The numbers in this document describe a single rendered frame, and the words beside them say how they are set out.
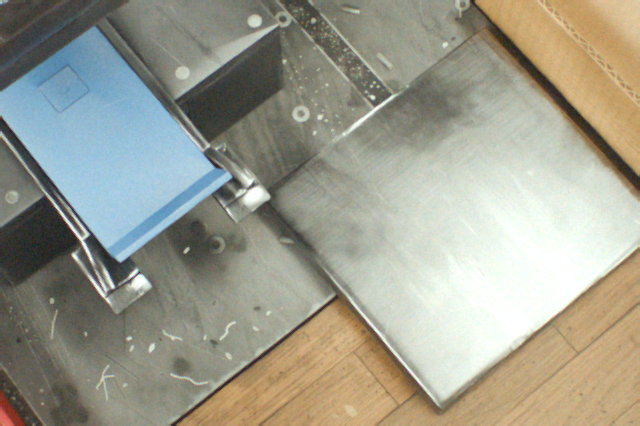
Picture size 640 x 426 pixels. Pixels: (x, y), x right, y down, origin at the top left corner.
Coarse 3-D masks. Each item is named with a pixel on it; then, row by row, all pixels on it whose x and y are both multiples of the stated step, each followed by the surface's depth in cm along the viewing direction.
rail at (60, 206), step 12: (0, 120) 69; (0, 132) 68; (12, 144) 68; (24, 156) 68; (36, 168) 68; (36, 180) 67; (48, 180) 68; (48, 192) 67; (60, 204) 67; (60, 216) 68; (72, 216) 67; (72, 228) 67; (84, 228) 67; (84, 240) 66
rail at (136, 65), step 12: (108, 24) 70; (108, 36) 70; (120, 48) 70; (132, 60) 70; (144, 72) 69; (156, 84) 69; (156, 96) 69; (168, 96) 69; (168, 108) 69; (180, 120) 68; (192, 132) 68; (204, 144) 68
